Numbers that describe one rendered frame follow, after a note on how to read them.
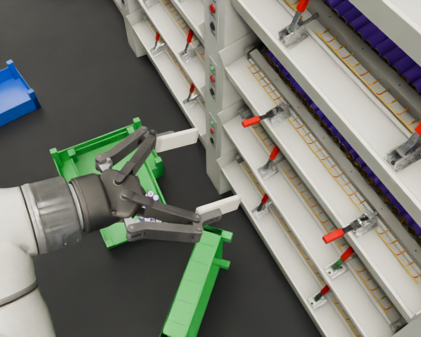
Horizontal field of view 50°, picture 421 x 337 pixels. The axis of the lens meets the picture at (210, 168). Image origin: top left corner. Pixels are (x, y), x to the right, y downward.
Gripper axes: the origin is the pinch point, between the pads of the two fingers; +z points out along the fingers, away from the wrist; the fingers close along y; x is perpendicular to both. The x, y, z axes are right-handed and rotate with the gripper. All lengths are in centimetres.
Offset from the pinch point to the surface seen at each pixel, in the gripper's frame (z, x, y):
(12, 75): -13, -69, -111
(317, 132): 25.1, -3.6, -3.6
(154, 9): 27, -26, -79
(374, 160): 17.0, 9.6, 12.4
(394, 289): 21.2, -8.5, 25.5
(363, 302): 27.7, -26.0, 22.4
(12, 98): -16, -71, -100
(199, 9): 24, -7, -49
